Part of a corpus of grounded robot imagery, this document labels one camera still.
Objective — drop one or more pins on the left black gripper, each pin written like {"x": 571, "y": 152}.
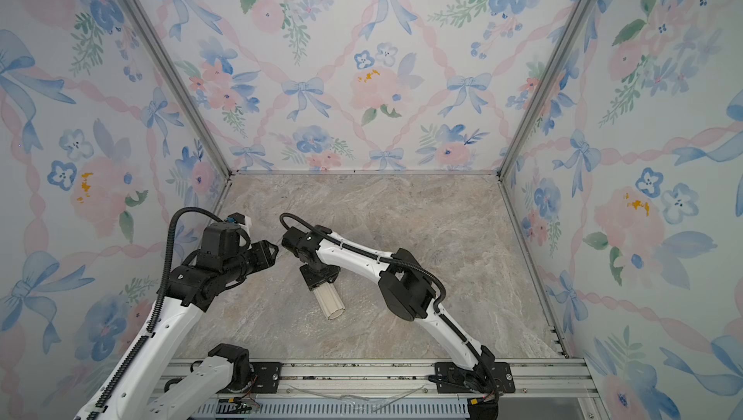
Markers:
{"x": 264, "y": 250}

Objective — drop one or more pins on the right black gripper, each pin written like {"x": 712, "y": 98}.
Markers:
{"x": 312, "y": 280}

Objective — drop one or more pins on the cream ribbed vase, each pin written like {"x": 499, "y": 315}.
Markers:
{"x": 329, "y": 301}

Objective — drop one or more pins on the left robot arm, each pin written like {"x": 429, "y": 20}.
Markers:
{"x": 128, "y": 391}

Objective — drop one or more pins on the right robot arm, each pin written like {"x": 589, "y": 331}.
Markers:
{"x": 409, "y": 291}

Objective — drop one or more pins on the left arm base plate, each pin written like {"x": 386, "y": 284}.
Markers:
{"x": 259, "y": 378}

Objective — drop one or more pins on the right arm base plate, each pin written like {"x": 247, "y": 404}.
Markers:
{"x": 451, "y": 379}

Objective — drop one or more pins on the white slotted cable duct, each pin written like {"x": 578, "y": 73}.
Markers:
{"x": 307, "y": 408}

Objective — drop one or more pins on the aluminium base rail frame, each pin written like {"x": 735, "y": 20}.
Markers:
{"x": 545, "y": 388}

